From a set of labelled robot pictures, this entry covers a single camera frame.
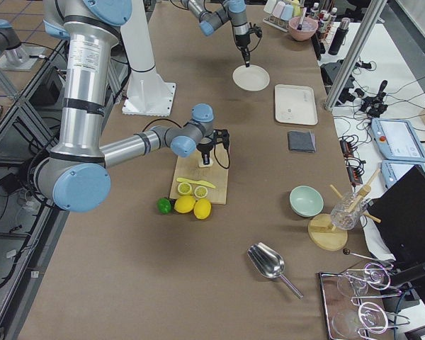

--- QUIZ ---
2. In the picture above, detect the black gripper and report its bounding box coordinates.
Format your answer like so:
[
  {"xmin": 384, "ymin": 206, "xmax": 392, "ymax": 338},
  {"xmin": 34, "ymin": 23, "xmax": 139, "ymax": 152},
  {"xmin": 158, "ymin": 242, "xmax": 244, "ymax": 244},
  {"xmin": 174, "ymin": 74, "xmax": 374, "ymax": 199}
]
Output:
[
  {"xmin": 233, "ymin": 23, "xmax": 262, "ymax": 67},
  {"xmin": 196, "ymin": 129, "xmax": 230, "ymax": 164}
]

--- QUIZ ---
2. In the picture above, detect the cream round plate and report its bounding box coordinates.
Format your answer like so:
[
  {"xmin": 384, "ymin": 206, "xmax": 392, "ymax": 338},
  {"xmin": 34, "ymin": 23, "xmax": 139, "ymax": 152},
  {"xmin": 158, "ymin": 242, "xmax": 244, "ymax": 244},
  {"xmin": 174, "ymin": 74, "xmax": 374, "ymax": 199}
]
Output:
[{"xmin": 232, "ymin": 64, "xmax": 270, "ymax": 91}]

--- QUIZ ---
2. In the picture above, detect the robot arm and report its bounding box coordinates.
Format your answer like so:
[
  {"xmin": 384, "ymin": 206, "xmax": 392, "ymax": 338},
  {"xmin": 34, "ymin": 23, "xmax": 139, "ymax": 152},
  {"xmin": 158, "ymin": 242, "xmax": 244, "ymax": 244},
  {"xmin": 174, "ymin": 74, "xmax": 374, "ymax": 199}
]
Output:
[
  {"xmin": 170, "ymin": 0, "xmax": 263, "ymax": 68},
  {"xmin": 33, "ymin": 1, "xmax": 215, "ymax": 212}
]

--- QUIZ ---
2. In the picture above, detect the cream rectangular tray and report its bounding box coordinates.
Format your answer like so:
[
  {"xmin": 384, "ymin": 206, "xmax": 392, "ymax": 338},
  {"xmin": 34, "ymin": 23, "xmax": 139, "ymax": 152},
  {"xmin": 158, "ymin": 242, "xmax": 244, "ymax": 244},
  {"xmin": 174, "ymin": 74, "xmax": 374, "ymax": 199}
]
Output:
[{"xmin": 275, "ymin": 84, "xmax": 318, "ymax": 126}]

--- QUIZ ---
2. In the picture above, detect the metal glass rack tray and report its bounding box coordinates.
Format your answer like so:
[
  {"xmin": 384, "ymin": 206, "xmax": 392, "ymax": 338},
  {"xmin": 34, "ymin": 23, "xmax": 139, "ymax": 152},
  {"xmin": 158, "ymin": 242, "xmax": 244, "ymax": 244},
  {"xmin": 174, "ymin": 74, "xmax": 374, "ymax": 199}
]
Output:
[{"xmin": 318, "ymin": 272, "xmax": 410, "ymax": 339}]

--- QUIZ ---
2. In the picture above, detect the wooden cutting board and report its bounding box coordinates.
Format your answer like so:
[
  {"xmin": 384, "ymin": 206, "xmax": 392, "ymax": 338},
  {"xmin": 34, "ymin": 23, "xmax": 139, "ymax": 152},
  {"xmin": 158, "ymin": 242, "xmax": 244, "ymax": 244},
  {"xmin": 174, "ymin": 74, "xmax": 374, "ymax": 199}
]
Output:
[{"xmin": 169, "ymin": 152, "xmax": 228, "ymax": 205}]

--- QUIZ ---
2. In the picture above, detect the yellow plastic knife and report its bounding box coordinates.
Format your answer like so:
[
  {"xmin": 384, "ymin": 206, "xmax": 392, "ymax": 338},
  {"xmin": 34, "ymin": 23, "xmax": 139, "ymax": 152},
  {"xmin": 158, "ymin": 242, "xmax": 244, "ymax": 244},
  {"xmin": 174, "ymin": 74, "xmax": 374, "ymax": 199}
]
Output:
[{"xmin": 176, "ymin": 177, "xmax": 216, "ymax": 188}]

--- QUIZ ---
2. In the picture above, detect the lemon half right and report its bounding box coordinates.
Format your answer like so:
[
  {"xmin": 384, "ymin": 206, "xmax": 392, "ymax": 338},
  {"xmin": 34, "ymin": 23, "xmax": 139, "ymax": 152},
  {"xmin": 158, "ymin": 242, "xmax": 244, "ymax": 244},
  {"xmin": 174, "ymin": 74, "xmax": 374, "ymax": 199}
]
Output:
[{"xmin": 193, "ymin": 186, "xmax": 209, "ymax": 199}]

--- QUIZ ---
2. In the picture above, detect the lemon half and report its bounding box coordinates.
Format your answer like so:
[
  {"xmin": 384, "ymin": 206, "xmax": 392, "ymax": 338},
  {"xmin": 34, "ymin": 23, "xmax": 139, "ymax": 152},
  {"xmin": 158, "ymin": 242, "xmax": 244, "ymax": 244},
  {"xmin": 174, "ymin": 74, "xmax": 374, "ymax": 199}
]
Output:
[
  {"xmin": 177, "ymin": 182, "xmax": 193, "ymax": 196},
  {"xmin": 193, "ymin": 186, "xmax": 209, "ymax": 199}
]

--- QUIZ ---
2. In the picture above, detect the lemon half left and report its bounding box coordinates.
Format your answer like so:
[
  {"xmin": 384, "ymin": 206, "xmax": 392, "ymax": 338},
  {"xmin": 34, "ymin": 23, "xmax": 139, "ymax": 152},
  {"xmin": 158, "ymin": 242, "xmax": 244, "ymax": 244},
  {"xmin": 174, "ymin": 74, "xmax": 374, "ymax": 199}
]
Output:
[{"xmin": 177, "ymin": 182, "xmax": 193, "ymax": 196}]

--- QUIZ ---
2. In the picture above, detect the whole yellow lemon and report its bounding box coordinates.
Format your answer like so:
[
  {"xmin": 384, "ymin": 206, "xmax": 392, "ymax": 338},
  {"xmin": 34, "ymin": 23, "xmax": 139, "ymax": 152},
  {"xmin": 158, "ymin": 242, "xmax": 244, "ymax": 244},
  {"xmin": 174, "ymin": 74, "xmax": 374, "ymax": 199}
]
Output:
[
  {"xmin": 174, "ymin": 195, "xmax": 196, "ymax": 214},
  {"xmin": 193, "ymin": 198, "xmax": 212, "ymax": 220}
]

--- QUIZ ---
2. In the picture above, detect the white mint plastic cup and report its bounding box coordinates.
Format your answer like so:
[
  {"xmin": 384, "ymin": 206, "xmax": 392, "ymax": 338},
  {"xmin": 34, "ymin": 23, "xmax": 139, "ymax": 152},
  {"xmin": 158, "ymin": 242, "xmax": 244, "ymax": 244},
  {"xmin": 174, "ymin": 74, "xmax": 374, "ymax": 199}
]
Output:
[{"xmin": 263, "ymin": 0, "xmax": 277, "ymax": 14}]

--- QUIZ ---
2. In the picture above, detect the pink plastic cup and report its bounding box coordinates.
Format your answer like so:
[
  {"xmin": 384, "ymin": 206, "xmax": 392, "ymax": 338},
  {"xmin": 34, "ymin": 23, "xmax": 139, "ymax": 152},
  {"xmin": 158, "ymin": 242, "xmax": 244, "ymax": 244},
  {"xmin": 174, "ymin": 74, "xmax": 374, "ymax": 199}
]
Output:
[{"xmin": 271, "ymin": 1, "xmax": 286, "ymax": 18}]

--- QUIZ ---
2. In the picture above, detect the blue plastic cup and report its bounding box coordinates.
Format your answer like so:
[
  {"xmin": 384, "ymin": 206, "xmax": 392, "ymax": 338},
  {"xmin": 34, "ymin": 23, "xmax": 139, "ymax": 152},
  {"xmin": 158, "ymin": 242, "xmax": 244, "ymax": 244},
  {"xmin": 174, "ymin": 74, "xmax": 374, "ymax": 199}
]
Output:
[{"xmin": 280, "ymin": 4, "xmax": 294, "ymax": 21}]

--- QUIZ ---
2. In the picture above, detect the metal muddler tool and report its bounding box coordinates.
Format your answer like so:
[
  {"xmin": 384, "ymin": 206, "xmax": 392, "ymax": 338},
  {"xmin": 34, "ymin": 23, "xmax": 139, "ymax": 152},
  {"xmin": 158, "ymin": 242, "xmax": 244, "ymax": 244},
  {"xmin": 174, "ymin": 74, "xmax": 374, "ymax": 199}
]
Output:
[{"xmin": 297, "ymin": 7, "xmax": 307, "ymax": 30}]

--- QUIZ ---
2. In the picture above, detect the green lime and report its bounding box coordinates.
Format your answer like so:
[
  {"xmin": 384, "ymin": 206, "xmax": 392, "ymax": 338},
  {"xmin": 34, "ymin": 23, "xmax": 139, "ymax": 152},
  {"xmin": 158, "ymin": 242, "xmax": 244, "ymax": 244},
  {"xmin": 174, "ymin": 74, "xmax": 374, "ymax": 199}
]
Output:
[{"xmin": 157, "ymin": 198, "xmax": 173, "ymax": 215}]

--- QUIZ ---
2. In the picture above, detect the yellow plastic cup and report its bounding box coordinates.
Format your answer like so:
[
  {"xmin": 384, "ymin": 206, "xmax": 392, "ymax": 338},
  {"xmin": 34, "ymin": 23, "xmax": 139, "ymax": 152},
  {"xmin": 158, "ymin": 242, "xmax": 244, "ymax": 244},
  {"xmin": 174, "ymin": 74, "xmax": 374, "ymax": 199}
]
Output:
[{"xmin": 291, "ymin": 0, "xmax": 301, "ymax": 17}]

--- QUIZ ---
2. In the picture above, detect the pink bowl with ice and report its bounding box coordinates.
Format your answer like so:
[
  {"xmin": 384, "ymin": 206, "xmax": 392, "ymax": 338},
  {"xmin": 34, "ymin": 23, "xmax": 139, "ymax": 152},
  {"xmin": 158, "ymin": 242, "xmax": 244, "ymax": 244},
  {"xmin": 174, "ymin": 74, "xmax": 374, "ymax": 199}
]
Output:
[{"xmin": 288, "ymin": 17, "xmax": 319, "ymax": 41}]

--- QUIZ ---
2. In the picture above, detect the grey folded cloth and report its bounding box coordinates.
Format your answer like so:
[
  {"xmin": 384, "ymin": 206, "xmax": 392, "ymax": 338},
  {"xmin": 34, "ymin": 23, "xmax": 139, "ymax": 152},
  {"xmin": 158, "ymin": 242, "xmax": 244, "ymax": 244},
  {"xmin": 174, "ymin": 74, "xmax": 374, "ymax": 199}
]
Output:
[{"xmin": 288, "ymin": 130, "xmax": 316, "ymax": 153}]

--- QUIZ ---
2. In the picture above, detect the black thermos bottle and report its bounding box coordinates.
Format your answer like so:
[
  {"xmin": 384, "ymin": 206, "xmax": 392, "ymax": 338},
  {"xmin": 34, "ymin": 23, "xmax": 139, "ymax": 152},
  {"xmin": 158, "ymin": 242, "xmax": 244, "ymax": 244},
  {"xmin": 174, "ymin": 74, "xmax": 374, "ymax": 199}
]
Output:
[{"xmin": 328, "ymin": 17, "xmax": 351, "ymax": 55}]

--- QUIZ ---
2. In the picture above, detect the mint green bowl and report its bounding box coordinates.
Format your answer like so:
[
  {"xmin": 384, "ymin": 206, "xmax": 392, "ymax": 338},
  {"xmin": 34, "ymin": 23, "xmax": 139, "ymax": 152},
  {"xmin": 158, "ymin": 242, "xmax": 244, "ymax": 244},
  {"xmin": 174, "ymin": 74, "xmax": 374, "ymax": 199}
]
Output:
[{"xmin": 289, "ymin": 186, "xmax": 324, "ymax": 217}]

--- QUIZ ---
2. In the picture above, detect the metal scoop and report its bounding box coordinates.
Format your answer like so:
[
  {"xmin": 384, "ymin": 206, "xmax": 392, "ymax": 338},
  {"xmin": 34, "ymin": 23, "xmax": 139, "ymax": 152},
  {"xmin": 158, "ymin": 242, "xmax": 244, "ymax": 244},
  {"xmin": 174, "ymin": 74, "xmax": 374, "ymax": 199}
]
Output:
[{"xmin": 247, "ymin": 242, "xmax": 304, "ymax": 299}]

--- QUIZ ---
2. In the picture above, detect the wooden glass stand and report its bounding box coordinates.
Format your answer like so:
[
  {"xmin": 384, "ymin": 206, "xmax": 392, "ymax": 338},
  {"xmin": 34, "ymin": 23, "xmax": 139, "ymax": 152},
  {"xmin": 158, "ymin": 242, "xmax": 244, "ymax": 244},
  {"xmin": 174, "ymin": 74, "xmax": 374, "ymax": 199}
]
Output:
[{"xmin": 308, "ymin": 169, "xmax": 381, "ymax": 251}]

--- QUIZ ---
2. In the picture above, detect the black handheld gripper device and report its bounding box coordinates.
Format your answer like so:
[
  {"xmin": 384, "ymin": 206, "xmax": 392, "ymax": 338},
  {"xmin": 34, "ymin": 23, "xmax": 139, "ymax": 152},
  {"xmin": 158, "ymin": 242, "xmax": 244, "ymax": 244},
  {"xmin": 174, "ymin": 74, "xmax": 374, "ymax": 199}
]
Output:
[{"xmin": 360, "ymin": 80, "xmax": 387, "ymax": 118}]

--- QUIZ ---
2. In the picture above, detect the clear textured glass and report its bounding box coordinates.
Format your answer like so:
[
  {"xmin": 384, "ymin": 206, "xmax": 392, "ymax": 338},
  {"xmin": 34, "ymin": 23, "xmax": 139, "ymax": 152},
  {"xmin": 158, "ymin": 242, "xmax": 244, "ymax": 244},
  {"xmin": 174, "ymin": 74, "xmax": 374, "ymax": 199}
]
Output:
[{"xmin": 330, "ymin": 192, "xmax": 369, "ymax": 230}]

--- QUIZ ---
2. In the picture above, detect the blue teach pendant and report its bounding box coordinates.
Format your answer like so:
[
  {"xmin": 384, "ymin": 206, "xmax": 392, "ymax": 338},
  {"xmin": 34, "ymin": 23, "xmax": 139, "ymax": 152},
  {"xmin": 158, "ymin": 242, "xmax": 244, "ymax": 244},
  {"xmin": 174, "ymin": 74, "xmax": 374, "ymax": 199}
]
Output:
[
  {"xmin": 380, "ymin": 159, "xmax": 425, "ymax": 189},
  {"xmin": 370, "ymin": 118, "xmax": 425, "ymax": 163}
]

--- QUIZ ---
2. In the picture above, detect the upper wine glass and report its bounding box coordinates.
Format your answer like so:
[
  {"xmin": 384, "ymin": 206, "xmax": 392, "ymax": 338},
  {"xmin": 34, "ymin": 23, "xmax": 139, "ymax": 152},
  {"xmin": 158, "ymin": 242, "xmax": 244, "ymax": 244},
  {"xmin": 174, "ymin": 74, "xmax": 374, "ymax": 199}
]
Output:
[{"xmin": 337, "ymin": 262, "xmax": 390, "ymax": 298}]

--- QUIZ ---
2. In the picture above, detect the wine glass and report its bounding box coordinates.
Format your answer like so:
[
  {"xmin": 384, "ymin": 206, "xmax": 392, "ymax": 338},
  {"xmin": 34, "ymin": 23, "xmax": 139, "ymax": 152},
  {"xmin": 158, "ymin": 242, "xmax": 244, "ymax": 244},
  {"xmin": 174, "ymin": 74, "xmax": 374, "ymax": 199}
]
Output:
[
  {"xmin": 331, "ymin": 302, "xmax": 389, "ymax": 339},
  {"xmin": 337, "ymin": 262, "xmax": 390, "ymax": 298}
]

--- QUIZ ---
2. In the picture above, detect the black monitor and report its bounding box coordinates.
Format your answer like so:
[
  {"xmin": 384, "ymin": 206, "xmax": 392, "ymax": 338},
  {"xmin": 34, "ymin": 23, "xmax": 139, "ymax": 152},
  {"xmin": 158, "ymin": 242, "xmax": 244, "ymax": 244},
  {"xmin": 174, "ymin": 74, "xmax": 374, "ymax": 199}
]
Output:
[{"xmin": 368, "ymin": 165, "xmax": 425, "ymax": 264}]

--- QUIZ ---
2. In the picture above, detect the lower wine glass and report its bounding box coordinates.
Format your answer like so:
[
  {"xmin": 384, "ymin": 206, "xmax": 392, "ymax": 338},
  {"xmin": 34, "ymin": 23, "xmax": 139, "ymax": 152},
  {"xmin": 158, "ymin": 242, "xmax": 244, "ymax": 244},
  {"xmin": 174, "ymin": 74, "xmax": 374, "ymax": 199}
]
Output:
[{"xmin": 331, "ymin": 302, "xmax": 389, "ymax": 339}]

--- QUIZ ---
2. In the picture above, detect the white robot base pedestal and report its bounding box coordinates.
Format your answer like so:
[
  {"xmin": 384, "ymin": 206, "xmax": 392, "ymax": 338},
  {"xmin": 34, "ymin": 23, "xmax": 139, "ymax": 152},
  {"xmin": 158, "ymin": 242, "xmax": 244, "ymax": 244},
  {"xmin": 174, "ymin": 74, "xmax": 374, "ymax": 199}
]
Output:
[{"xmin": 120, "ymin": 1, "xmax": 176, "ymax": 117}]

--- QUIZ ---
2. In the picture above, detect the aluminium frame post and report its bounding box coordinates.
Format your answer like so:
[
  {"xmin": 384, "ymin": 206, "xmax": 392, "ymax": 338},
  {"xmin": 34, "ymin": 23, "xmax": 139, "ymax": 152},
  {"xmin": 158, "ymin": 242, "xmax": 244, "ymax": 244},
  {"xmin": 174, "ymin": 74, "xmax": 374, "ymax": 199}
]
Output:
[{"xmin": 324, "ymin": 0, "xmax": 387, "ymax": 111}]

